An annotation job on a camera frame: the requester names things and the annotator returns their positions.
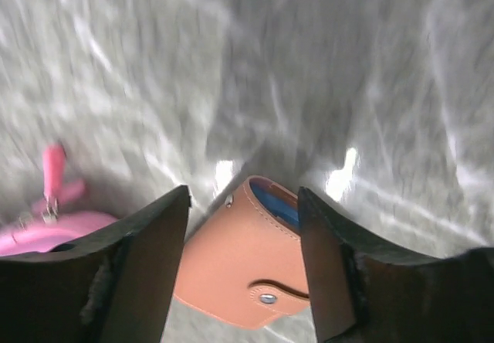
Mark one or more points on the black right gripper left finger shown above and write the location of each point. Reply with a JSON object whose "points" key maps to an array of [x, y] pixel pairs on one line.
{"points": [[113, 285]]}

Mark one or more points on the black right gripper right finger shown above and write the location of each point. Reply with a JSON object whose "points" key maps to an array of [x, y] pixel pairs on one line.
{"points": [[364, 288]]}

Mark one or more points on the brown leather wallet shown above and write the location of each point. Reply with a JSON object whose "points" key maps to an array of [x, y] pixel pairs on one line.
{"points": [[244, 265]]}

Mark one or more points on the pink pencil case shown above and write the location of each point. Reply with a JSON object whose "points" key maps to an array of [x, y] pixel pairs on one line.
{"points": [[46, 225]]}

